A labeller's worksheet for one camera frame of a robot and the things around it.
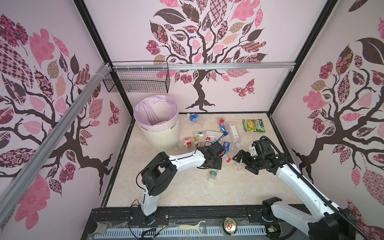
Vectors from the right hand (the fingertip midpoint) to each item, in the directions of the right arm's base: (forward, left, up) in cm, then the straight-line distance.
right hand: (238, 160), depth 80 cm
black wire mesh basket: (+49, +52, +22) cm, 75 cm away
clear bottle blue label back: (+38, +23, -8) cm, 45 cm away
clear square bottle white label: (+25, -4, -8) cm, 27 cm away
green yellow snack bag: (+34, -21, -11) cm, 41 cm away
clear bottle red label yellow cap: (+18, +29, -8) cm, 35 cm away
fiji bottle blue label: (+32, +4, -9) cm, 33 cm away
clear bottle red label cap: (+7, +4, -10) cm, 13 cm away
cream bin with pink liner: (+34, +49, 0) cm, 60 cm away
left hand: (+1, +11, -10) cm, 15 cm away
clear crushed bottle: (0, -1, -8) cm, 8 cm away
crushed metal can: (-30, +9, -1) cm, 31 cm away
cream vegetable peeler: (-29, +21, -13) cm, 38 cm away
